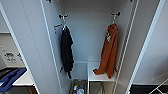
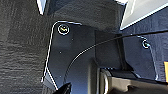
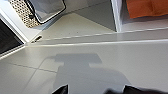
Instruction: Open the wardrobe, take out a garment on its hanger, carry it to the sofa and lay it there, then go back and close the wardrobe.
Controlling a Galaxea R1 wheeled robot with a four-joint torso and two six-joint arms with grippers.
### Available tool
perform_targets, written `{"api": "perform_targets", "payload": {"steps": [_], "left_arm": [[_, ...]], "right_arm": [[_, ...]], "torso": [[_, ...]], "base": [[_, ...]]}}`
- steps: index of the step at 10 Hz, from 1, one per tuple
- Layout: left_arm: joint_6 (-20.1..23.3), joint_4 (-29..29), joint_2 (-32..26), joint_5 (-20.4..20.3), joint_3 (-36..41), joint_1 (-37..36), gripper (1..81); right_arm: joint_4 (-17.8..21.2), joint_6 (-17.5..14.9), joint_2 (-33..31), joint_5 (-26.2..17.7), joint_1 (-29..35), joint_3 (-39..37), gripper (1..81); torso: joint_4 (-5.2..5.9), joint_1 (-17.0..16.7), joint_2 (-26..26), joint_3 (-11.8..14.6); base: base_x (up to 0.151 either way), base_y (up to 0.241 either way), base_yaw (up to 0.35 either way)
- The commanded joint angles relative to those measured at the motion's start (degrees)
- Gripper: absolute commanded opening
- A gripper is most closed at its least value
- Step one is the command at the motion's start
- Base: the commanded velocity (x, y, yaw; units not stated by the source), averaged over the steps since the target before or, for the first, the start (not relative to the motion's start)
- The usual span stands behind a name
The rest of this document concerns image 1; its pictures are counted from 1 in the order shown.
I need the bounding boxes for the white blue bottle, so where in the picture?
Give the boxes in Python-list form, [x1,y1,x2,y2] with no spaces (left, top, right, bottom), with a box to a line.
[77,86,86,94]

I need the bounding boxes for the white wardrobe door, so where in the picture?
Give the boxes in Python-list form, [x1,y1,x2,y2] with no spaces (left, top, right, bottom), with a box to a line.
[114,0,167,94]
[0,0,64,94]

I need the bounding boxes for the orange metal bin frame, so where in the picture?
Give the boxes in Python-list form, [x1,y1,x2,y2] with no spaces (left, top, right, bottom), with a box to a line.
[27,85,36,94]

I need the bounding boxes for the white inner shelf unit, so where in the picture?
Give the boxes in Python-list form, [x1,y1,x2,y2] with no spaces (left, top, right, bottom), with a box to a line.
[86,61,116,94]

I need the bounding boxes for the orange hoodie white lettering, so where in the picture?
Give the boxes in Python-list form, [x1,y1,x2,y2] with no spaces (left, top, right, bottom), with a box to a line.
[92,22,120,80]

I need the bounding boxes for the white wardrobe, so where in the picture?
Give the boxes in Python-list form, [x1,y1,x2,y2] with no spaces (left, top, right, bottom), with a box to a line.
[41,0,140,94]

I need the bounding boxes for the white clothes hanger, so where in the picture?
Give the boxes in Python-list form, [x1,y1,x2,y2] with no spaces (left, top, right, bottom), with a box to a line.
[110,15,120,27]
[59,19,71,32]

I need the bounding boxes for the black garment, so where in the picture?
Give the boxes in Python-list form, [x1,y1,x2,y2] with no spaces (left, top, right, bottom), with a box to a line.
[59,26,76,81]

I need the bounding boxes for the black wall hook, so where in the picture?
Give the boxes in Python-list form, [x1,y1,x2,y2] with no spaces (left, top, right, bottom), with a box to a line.
[58,13,70,20]
[110,11,122,18]

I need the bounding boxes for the brown storage basket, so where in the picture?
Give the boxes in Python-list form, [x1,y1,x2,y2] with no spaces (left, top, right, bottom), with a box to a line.
[68,78,89,94]

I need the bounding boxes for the white first aid box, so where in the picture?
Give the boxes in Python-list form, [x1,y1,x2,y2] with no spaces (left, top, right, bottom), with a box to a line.
[0,13,11,35]

